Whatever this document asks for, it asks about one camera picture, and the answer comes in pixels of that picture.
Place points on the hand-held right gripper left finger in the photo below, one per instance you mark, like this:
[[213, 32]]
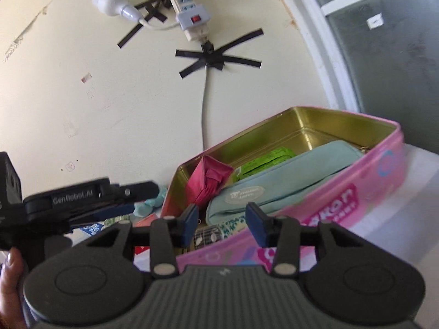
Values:
[[190, 226]]

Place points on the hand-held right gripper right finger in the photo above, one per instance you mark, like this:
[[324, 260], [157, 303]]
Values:
[[257, 226]]

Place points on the teal plush bear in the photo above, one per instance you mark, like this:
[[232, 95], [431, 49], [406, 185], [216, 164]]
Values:
[[151, 204]]

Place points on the white window frame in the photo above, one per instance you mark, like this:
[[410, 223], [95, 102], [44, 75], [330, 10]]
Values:
[[329, 61]]

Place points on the grey switch adapter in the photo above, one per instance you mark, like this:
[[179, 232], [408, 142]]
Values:
[[193, 20]]

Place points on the red box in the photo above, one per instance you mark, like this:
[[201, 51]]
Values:
[[148, 219]]

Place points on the teal pencil case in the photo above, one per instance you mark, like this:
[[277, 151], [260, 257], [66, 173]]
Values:
[[274, 185]]

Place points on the green toothpaste box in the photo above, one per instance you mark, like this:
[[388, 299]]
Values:
[[117, 220]]

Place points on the pink tin box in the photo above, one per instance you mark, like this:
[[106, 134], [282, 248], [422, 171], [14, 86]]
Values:
[[343, 195]]

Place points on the black tape cross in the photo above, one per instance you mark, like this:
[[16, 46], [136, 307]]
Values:
[[212, 58], [144, 24]]

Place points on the pink wallet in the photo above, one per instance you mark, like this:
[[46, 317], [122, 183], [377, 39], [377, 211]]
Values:
[[205, 181]]

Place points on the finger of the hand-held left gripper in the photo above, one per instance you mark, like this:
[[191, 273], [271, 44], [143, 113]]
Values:
[[137, 192], [109, 211]]

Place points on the person's left hand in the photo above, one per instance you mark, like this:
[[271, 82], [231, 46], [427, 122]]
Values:
[[10, 291]]

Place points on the white bulb-shaped plug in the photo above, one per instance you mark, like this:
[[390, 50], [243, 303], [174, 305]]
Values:
[[109, 0]]

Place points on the white window sticker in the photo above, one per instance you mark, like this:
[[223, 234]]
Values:
[[374, 21]]

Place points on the lime green box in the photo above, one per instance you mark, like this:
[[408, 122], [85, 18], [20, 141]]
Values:
[[267, 159]]

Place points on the striped bed sheet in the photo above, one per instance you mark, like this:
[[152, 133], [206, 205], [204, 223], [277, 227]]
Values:
[[411, 212]]

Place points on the green patterned small packet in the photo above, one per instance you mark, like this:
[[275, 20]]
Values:
[[233, 228]]

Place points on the blue toothpaste box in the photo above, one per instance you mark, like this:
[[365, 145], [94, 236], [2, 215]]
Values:
[[88, 228]]

